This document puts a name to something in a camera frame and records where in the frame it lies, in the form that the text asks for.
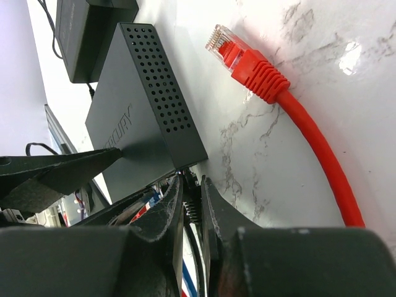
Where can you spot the black network switch box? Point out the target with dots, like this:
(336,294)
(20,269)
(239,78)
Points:
(139,108)

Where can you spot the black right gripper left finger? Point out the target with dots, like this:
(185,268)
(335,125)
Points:
(142,259)

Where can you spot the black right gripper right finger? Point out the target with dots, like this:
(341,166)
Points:
(244,259)

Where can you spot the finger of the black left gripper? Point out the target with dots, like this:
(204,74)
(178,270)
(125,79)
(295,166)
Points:
(33,183)

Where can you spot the black power adapter brick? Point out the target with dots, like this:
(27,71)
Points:
(84,30)

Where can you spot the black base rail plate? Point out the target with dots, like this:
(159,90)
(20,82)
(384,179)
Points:
(90,194)

